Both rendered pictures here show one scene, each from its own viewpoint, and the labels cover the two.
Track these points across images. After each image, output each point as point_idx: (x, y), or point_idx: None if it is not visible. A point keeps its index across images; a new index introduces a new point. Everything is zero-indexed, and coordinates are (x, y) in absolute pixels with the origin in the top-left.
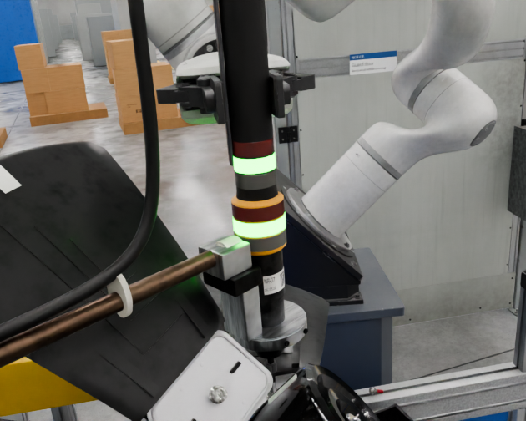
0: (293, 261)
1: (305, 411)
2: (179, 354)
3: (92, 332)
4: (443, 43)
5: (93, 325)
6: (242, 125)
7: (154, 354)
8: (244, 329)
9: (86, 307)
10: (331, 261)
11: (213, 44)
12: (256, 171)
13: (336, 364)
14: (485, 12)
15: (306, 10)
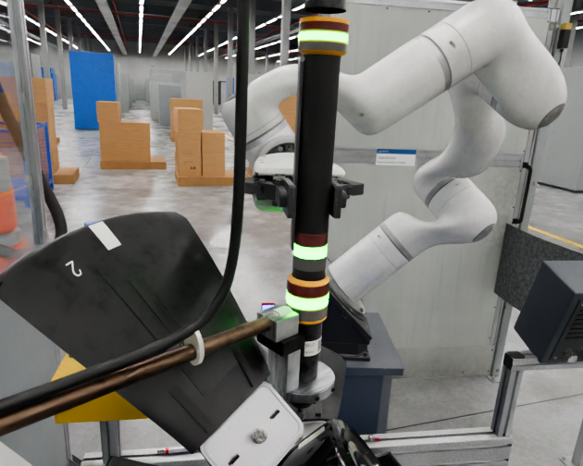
0: None
1: (330, 459)
2: (231, 398)
3: (165, 372)
4: (460, 157)
5: None
6: (305, 221)
7: (212, 397)
8: (284, 383)
9: (167, 355)
10: (347, 322)
11: (283, 146)
12: (312, 258)
13: (341, 410)
14: (497, 138)
15: (358, 125)
